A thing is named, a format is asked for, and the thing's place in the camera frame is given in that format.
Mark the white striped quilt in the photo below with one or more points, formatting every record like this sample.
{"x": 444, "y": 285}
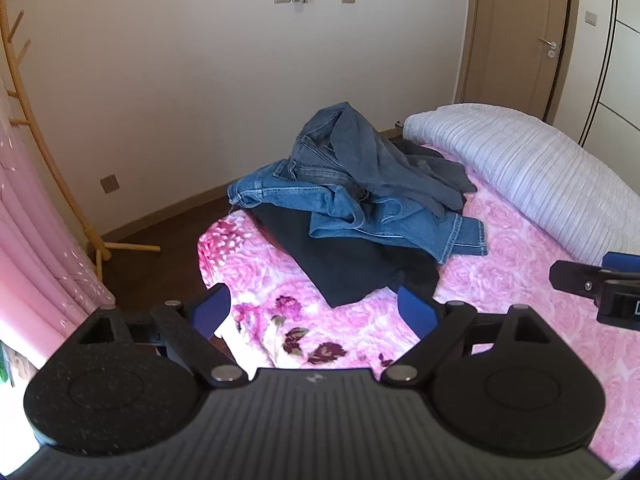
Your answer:
{"x": 525, "y": 160}

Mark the black pants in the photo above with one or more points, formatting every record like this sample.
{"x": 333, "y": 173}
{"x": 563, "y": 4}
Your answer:
{"x": 340, "y": 265}

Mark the white light switch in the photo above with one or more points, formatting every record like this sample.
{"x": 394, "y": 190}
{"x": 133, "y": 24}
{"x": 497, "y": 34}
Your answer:
{"x": 591, "y": 17}

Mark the white glossy wardrobe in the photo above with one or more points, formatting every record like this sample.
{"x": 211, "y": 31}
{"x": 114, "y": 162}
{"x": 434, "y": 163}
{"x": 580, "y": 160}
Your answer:
{"x": 615, "y": 85}

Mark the light blue jeans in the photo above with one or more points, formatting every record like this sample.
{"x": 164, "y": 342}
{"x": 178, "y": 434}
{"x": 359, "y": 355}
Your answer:
{"x": 400, "y": 225}

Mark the dark blue jeans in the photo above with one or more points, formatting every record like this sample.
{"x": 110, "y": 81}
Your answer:
{"x": 345, "y": 150}

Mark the dark grey jeans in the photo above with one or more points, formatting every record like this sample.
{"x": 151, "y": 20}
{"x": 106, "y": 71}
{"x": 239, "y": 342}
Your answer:
{"x": 440, "y": 175}

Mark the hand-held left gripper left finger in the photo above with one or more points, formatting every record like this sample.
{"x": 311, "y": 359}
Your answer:
{"x": 212, "y": 306}

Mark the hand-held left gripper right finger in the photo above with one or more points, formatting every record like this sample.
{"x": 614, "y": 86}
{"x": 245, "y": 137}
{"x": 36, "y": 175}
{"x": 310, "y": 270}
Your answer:
{"x": 415, "y": 310}

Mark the wooden coat rack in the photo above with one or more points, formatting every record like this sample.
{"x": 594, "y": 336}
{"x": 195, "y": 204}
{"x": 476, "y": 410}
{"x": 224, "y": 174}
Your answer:
{"x": 96, "y": 255}

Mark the pink curtain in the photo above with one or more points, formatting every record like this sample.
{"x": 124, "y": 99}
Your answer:
{"x": 30, "y": 260}

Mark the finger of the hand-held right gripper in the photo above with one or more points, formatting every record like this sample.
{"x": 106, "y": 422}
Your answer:
{"x": 622, "y": 261}
{"x": 575, "y": 280}

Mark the brown wooden door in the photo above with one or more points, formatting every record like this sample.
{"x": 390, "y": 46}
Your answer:
{"x": 515, "y": 35}

